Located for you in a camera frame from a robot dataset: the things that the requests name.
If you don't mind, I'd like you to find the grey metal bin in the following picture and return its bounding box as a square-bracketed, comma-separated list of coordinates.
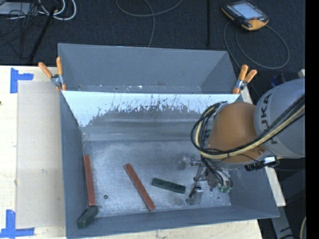
[57, 43, 280, 239]

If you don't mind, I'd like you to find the dark green flat block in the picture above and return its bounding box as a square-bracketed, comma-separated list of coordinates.
[151, 177, 187, 195]
[76, 205, 100, 230]

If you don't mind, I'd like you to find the red-brown flat block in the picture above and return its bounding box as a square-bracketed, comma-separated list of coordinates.
[83, 154, 97, 207]
[123, 163, 157, 212]

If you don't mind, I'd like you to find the pale wood flat board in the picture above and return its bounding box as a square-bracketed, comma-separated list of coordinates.
[15, 80, 67, 230]

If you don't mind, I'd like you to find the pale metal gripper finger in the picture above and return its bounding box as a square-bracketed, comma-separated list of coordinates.
[185, 186, 204, 206]
[177, 154, 198, 171]

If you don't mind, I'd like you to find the black cylinder on white bracket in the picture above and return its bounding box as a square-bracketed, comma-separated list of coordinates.
[244, 155, 280, 172]

